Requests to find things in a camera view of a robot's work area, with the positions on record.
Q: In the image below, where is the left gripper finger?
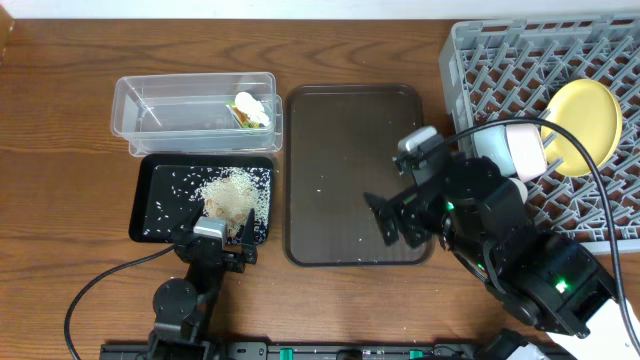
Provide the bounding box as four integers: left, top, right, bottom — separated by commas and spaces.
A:
241, 208, 256, 250
179, 203, 204, 245

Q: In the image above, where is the blue bowl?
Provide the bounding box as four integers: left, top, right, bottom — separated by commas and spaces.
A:
473, 125, 516, 177

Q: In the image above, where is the white cup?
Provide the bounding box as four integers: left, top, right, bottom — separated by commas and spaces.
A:
510, 178, 528, 203

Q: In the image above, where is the pink bowl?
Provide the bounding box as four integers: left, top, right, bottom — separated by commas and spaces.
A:
506, 124, 547, 183

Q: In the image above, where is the white tissue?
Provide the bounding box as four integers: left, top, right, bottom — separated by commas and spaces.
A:
234, 92, 271, 127

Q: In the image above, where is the yellow plate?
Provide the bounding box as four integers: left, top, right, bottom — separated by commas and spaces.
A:
545, 79, 623, 177

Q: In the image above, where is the green snack wrapper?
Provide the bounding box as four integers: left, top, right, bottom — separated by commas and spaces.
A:
225, 103, 271, 128

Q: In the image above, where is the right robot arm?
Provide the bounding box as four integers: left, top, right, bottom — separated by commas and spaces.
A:
364, 150, 639, 359

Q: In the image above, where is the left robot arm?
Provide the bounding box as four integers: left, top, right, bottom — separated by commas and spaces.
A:
144, 206, 258, 360

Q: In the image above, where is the black waste tray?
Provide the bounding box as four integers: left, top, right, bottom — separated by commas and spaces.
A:
129, 154, 274, 245

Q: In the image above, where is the grey dishwasher rack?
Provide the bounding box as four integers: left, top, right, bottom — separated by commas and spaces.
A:
439, 13, 639, 253

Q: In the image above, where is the food scraps pile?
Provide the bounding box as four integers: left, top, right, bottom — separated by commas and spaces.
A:
142, 164, 272, 245

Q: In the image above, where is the dark brown serving tray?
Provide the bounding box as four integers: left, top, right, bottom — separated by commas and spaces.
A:
283, 84, 433, 267

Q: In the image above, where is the clear plastic bin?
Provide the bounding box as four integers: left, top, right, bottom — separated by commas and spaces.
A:
111, 72, 284, 157

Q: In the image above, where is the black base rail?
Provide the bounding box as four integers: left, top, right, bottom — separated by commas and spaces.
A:
98, 340, 501, 360

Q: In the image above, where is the left black cable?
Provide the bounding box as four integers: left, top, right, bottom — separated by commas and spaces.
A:
63, 243, 177, 360

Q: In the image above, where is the black cable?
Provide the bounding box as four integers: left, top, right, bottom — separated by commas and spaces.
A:
63, 243, 177, 360
439, 117, 640, 346

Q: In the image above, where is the right black cable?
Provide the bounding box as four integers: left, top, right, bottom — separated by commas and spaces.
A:
439, 117, 640, 346

